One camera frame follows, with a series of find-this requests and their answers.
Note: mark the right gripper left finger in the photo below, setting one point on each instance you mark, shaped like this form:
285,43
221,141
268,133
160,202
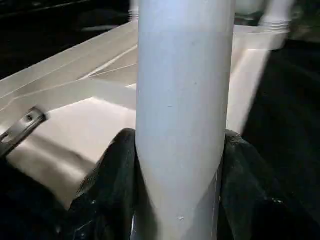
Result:
110,200

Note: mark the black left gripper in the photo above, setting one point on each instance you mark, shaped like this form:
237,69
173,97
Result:
22,127

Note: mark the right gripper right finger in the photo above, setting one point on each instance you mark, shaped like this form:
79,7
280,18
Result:
260,210

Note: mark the white plastic table top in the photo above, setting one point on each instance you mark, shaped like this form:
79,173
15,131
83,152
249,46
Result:
90,120

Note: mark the black work mat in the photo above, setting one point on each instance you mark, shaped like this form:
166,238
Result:
290,125

